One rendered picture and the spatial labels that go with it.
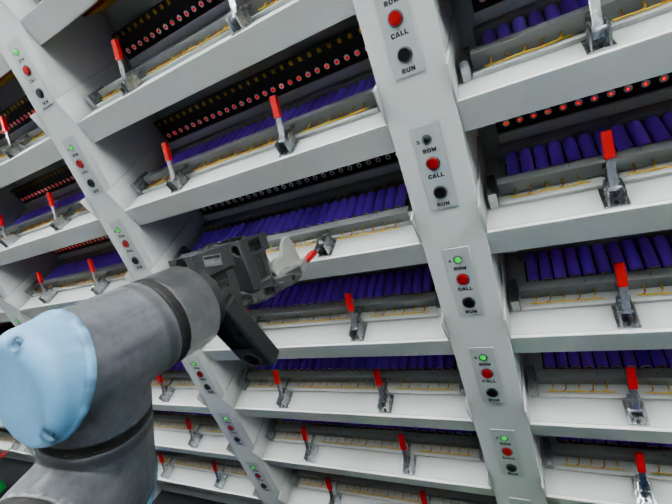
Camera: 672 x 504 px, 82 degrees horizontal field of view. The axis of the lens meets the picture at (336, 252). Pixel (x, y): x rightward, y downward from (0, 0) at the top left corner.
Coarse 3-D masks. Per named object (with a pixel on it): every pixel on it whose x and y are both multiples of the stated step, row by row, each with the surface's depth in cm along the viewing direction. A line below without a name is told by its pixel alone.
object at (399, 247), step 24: (384, 168) 75; (288, 192) 85; (312, 192) 84; (216, 216) 97; (192, 240) 97; (360, 240) 68; (384, 240) 65; (408, 240) 62; (168, 264) 90; (312, 264) 71; (336, 264) 69; (360, 264) 67; (384, 264) 66; (408, 264) 65
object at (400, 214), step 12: (360, 216) 69; (372, 216) 67; (384, 216) 66; (396, 216) 65; (408, 216) 64; (312, 228) 73; (324, 228) 72; (336, 228) 70; (348, 228) 70; (360, 228) 69; (372, 228) 67; (396, 228) 65; (276, 240) 77; (300, 240) 75; (192, 252) 89
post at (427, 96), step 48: (432, 0) 46; (384, 48) 50; (432, 48) 48; (384, 96) 53; (432, 96) 51; (432, 240) 60; (480, 240) 57; (480, 288) 60; (480, 336) 64; (480, 432) 73; (528, 432) 69; (528, 480) 74
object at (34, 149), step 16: (0, 112) 107; (16, 112) 106; (32, 112) 104; (0, 128) 112; (16, 128) 110; (32, 128) 107; (0, 144) 116; (16, 144) 90; (32, 144) 91; (48, 144) 83; (0, 160) 99; (16, 160) 89; (32, 160) 88; (48, 160) 86; (0, 176) 95; (16, 176) 93
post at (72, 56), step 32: (0, 0) 70; (0, 32) 73; (64, 32) 78; (96, 32) 84; (32, 64) 74; (64, 64) 77; (96, 64) 82; (128, 64) 89; (32, 96) 78; (64, 128) 78; (128, 128) 87; (64, 160) 83; (96, 160) 79; (128, 160) 86; (128, 224) 84; (160, 224) 90; (160, 256) 89; (224, 384) 100
